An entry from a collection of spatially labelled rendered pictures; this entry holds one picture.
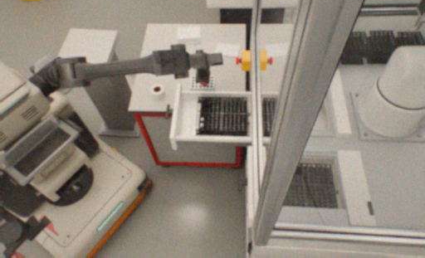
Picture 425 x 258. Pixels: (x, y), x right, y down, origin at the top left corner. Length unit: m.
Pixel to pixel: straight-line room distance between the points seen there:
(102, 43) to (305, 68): 1.75
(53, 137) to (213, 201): 1.18
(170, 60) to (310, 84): 0.67
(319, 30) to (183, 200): 1.98
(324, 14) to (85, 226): 1.85
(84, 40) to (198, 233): 1.33
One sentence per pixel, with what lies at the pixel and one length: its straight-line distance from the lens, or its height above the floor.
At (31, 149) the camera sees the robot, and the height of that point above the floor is 1.04.
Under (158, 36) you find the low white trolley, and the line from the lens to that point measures 2.01.
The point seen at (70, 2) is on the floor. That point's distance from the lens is 3.76.
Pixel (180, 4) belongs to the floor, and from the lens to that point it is 3.43.
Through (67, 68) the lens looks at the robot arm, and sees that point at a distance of 1.23.
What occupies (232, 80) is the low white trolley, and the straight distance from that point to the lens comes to 1.74.
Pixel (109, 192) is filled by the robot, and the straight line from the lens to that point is 2.08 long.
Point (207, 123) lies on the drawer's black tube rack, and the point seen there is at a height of 0.87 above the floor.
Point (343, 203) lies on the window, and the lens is 0.86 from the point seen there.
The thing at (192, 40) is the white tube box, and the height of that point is 0.79.
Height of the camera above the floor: 2.12
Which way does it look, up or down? 57 degrees down
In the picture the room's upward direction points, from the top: 4 degrees counter-clockwise
